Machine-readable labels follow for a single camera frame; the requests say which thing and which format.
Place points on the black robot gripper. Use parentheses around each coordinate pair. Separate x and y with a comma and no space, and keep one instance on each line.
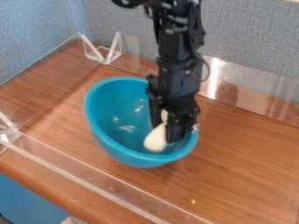
(171,91)

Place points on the white brown toy mushroom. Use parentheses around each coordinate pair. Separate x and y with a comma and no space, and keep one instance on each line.
(155,141)

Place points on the blue plastic bowl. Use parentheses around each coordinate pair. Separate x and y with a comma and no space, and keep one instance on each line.
(118,115)

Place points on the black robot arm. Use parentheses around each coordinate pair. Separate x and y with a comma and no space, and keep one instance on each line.
(178,28)

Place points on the clear acrylic back barrier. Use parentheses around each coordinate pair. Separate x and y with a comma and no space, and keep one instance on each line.
(258,91)

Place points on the clear acrylic barrier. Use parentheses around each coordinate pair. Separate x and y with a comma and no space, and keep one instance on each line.
(258,91)
(97,181)
(31,93)

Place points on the clear acrylic front barrier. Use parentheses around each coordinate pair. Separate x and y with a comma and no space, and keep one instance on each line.
(97,181)

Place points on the clear acrylic left barrier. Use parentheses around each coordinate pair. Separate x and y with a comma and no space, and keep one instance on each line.
(31,93)

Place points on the clear acrylic corner bracket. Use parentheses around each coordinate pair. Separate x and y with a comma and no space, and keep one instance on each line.
(103,55)

